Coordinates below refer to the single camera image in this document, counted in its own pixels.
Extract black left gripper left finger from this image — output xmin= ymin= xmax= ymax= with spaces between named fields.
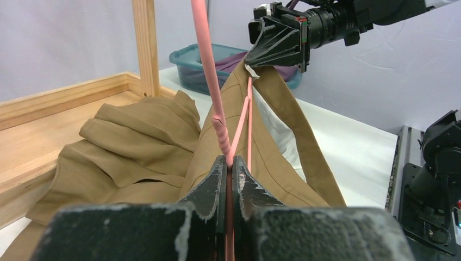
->
xmin=31 ymin=156 xmax=227 ymax=260

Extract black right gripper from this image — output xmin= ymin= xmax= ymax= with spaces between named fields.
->
xmin=244 ymin=2 xmax=373 ymax=72

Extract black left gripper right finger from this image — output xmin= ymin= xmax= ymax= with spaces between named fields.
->
xmin=233 ymin=156 xmax=414 ymax=260

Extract tan brown pleated skirt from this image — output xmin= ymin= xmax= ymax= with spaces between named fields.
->
xmin=2 ymin=66 xmax=346 ymax=260

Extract pink thin hanger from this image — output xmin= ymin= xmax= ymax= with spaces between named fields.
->
xmin=191 ymin=1 xmax=253 ymax=260

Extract purple garment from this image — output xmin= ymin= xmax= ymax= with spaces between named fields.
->
xmin=215 ymin=52 xmax=298 ymax=82

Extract teal plastic bin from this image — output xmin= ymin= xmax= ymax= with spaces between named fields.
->
xmin=169 ymin=43 xmax=302 ymax=95

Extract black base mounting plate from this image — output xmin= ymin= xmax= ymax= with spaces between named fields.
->
xmin=385 ymin=109 xmax=461 ymax=257

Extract wooden clothes rack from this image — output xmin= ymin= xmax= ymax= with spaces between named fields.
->
xmin=1 ymin=1 xmax=176 ymax=227

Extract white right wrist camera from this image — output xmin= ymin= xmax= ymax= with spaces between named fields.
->
xmin=253 ymin=3 xmax=272 ymax=20

